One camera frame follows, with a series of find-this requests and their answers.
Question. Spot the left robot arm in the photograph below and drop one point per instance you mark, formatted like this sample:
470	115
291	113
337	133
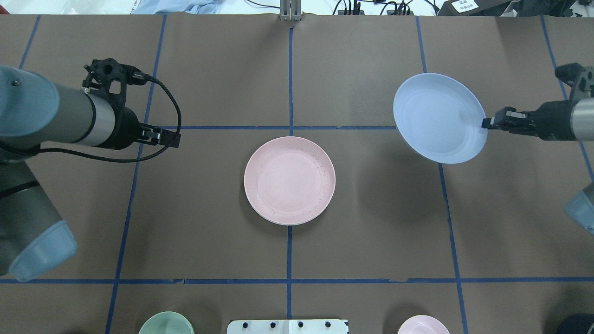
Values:
39	116

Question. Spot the aluminium frame post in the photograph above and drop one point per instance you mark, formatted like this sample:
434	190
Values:
290	10

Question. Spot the light blue cloth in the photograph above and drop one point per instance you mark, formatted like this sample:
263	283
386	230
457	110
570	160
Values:
199	7

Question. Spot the green bowl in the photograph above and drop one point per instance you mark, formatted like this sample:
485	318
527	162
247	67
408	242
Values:
168	322

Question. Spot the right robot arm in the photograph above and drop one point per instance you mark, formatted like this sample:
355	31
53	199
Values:
580	208

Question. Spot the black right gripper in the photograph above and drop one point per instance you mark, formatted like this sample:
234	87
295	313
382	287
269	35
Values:
555	120

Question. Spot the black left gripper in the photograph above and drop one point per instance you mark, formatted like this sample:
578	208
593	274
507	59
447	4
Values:
126	132

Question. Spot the pink bowl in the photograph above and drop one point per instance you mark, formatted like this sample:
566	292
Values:
422	324

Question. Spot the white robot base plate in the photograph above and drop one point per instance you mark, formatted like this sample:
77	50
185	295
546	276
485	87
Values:
287	326

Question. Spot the light blue plate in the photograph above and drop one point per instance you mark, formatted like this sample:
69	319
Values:
439	118

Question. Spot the pink plate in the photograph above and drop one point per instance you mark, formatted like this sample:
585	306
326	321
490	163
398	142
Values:
289	180

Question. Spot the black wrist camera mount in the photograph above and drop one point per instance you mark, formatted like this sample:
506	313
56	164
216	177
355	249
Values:
108	79

